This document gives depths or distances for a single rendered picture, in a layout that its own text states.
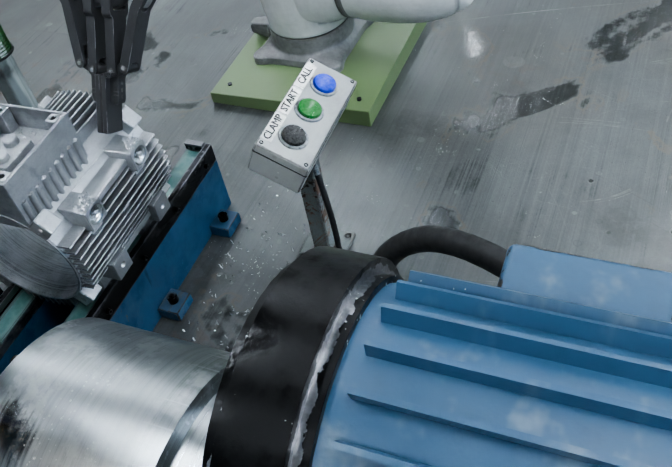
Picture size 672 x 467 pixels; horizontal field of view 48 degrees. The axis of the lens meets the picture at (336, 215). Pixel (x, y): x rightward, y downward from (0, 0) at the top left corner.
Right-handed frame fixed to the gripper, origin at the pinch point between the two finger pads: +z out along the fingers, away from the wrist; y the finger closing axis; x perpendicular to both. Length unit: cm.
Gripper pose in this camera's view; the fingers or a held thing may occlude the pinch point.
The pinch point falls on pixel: (109, 102)
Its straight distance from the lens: 96.2
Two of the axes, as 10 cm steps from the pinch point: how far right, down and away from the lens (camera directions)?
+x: 3.7, -2.8, 8.9
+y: 9.3, 1.7, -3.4
